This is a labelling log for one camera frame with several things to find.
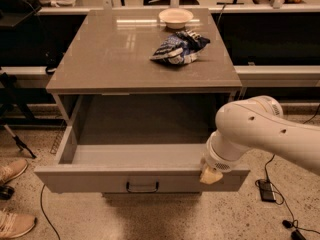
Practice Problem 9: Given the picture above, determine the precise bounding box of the grey top drawer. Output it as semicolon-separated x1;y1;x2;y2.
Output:
34;95;251;195

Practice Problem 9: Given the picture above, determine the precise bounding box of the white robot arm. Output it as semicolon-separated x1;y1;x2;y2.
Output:
200;96;320;185

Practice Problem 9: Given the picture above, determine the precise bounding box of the grey drawer cabinet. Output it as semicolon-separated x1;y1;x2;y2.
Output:
45;7;243;197

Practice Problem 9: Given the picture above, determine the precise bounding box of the black power adapter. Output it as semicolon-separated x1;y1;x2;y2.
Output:
258;180;276;203

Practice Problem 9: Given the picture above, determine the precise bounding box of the blue white chip bag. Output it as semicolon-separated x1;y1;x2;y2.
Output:
150;29;211;65

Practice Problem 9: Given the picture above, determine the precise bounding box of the white bowl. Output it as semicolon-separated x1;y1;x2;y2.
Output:
159;8;193;29

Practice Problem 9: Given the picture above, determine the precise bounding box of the black tripod leg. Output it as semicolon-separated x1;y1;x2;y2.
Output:
1;123;36;159

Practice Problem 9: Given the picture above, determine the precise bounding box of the upper beige sneaker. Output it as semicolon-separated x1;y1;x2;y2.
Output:
0;159;28;185

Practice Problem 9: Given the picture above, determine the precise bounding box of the beige sneaker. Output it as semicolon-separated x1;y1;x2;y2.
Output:
0;159;28;185
0;211;36;239

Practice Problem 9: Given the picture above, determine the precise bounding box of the lower beige sneaker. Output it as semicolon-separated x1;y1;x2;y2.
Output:
0;211;36;239

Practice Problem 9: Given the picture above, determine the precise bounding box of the black round object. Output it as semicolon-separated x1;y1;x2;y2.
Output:
0;186;15;200

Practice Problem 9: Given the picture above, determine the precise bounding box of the black floor cable right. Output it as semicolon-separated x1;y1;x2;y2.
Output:
254;103;320;240

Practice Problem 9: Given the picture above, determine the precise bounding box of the black floor cable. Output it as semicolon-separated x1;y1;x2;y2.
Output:
39;183;63;240
254;103;320;240

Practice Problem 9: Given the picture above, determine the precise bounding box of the wire basket with items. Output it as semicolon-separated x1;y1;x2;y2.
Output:
50;127;65;155

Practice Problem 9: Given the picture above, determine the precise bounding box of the black floor cable left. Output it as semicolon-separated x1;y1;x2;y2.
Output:
39;183;63;240

